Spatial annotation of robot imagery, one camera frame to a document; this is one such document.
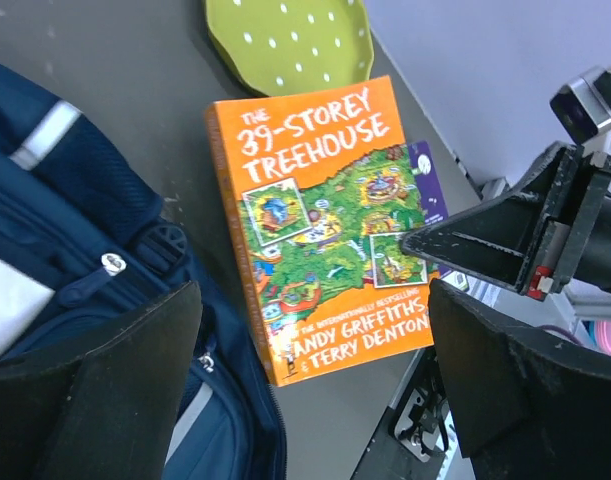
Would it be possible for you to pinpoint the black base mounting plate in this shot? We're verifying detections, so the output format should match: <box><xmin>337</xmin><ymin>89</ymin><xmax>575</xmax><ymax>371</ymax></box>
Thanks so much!
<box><xmin>370</xmin><ymin>347</ymin><xmax>458</xmax><ymax>479</ymax></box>

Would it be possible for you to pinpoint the green polka dot plate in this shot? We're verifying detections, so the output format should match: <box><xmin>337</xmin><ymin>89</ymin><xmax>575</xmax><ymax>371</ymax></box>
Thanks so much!
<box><xmin>203</xmin><ymin>0</ymin><xmax>375</xmax><ymax>96</ymax></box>

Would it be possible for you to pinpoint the navy blue student backpack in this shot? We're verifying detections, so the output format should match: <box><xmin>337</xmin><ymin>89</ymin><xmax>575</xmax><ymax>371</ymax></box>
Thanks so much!
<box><xmin>0</xmin><ymin>64</ymin><xmax>287</xmax><ymax>479</ymax></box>

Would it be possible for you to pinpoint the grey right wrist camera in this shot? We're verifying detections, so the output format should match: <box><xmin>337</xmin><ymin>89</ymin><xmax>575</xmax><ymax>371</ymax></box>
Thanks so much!
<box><xmin>549</xmin><ymin>66</ymin><xmax>611</xmax><ymax>145</ymax></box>

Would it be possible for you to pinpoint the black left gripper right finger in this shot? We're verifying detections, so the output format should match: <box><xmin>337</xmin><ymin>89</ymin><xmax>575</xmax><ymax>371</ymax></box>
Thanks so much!
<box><xmin>428</xmin><ymin>280</ymin><xmax>611</xmax><ymax>479</ymax></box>

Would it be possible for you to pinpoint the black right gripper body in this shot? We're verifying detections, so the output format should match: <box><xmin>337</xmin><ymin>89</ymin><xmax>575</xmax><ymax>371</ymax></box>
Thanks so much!
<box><xmin>526</xmin><ymin>152</ymin><xmax>611</xmax><ymax>301</ymax></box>

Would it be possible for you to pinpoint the orange 39-Storey Treehouse book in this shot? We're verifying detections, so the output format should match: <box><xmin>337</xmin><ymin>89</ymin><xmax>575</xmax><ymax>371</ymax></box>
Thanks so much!
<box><xmin>205</xmin><ymin>76</ymin><xmax>439</xmax><ymax>386</ymax></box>

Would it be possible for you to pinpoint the purple card packet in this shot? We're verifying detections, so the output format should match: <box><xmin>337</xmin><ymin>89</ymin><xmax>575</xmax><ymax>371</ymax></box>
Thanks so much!
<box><xmin>408</xmin><ymin>141</ymin><xmax>469</xmax><ymax>292</ymax></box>

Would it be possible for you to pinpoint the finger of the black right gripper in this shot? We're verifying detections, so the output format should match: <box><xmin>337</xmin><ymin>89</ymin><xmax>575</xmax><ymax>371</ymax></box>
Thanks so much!
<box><xmin>400</xmin><ymin>141</ymin><xmax>565</xmax><ymax>293</ymax></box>

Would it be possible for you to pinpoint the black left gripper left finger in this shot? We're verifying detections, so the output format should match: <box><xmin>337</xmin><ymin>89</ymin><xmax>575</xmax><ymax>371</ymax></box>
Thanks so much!
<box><xmin>0</xmin><ymin>283</ymin><xmax>202</xmax><ymax>479</ymax></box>

